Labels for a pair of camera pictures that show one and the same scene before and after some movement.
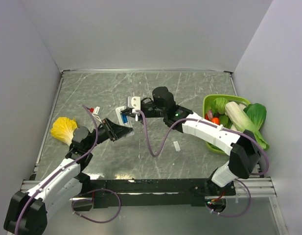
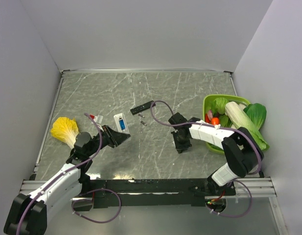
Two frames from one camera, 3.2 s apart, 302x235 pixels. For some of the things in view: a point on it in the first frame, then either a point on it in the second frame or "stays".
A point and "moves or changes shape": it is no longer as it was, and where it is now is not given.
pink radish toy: x=210 y=114 stays
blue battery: x=125 y=118 moves or changes shape
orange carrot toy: x=215 y=120 stays
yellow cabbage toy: x=63 y=129 stays
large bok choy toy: x=250 y=117 stays
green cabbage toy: x=219 y=105 stays
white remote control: x=118 y=109 moves or changes shape
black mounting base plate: x=109 y=193 stays
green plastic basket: x=206 y=100 stays
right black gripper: x=129 y=111 -> x=180 y=148
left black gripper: x=115 y=131 -> x=114 y=138
